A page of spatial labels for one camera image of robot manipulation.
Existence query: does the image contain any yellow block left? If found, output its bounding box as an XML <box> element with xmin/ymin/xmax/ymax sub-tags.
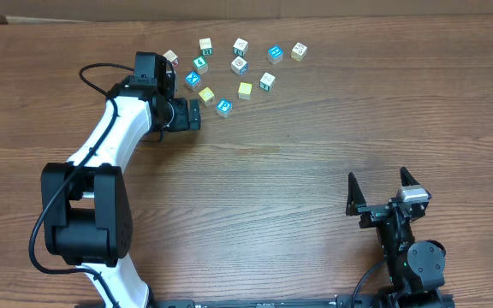
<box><xmin>199</xmin><ymin>87</ymin><xmax>215</xmax><ymax>106</ymax></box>

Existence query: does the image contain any cream block teal side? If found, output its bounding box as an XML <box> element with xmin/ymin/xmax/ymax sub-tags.
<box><xmin>233</xmin><ymin>38</ymin><xmax>248</xmax><ymax>57</ymax></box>
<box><xmin>259</xmin><ymin>73</ymin><xmax>276</xmax><ymax>92</ymax></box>

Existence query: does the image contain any cream block teal side top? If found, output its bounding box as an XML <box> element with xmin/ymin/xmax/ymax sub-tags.
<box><xmin>233</xmin><ymin>38</ymin><xmax>248</xmax><ymax>57</ymax></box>

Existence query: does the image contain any blue top block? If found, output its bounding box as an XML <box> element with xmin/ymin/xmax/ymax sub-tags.
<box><xmin>267</xmin><ymin>45</ymin><xmax>283</xmax><ymax>64</ymax></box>

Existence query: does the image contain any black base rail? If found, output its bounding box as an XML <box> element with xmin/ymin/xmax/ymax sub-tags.
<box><xmin>74</xmin><ymin>293</ymin><xmax>456</xmax><ymax>308</ymax></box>

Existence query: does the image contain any yellow block right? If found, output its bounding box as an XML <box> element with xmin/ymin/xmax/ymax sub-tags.
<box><xmin>238</xmin><ymin>82</ymin><xmax>252</xmax><ymax>100</ymax></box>

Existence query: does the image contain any green number four block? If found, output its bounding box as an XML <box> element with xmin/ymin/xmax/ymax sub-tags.
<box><xmin>193</xmin><ymin>56</ymin><xmax>209</xmax><ymax>74</ymax></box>

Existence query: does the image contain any block with red side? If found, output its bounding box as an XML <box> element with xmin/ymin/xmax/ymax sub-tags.
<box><xmin>163</xmin><ymin>50</ymin><xmax>179</xmax><ymax>68</ymax></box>

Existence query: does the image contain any cardboard wall panel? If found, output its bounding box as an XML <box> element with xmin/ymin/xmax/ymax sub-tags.
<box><xmin>0</xmin><ymin>0</ymin><xmax>493</xmax><ymax>24</ymax></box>

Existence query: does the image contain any blue P block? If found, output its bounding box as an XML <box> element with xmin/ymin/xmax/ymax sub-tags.
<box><xmin>216</xmin><ymin>99</ymin><xmax>233</xmax><ymax>118</ymax></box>

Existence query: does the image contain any cream block teal side lower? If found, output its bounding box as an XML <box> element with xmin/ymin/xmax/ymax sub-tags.
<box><xmin>259</xmin><ymin>73</ymin><xmax>276</xmax><ymax>92</ymax></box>

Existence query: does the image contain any cream block yellow side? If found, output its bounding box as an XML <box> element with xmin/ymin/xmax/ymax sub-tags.
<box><xmin>291</xmin><ymin>42</ymin><xmax>307</xmax><ymax>62</ymax></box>

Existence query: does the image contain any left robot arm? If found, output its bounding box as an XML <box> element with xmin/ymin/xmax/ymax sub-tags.
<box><xmin>28</xmin><ymin>51</ymin><xmax>201</xmax><ymax>307</ymax></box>

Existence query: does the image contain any block with green letter side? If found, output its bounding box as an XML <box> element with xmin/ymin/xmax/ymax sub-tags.
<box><xmin>199</xmin><ymin>38</ymin><xmax>213</xmax><ymax>56</ymax></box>

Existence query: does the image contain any blue X block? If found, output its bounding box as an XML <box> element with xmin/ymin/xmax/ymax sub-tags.
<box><xmin>185</xmin><ymin>71</ymin><xmax>201</xmax><ymax>91</ymax></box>

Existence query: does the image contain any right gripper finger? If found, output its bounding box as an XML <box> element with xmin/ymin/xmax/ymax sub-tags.
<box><xmin>400</xmin><ymin>167</ymin><xmax>419</xmax><ymax>187</ymax></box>
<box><xmin>346</xmin><ymin>172</ymin><xmax>366</xmax><ymax>216</ymax></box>

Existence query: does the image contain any cream block blue side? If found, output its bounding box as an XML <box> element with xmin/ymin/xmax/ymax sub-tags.
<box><xmin>231</xmin><ymin>56</ymin><xmax>248</xmax><ymax>75</ymax></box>

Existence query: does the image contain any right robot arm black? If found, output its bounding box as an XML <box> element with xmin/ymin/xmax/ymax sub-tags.
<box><xmin>346</xmin><ymin>167</ymin><xmax>454</xmax><ymax>307</ymax></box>

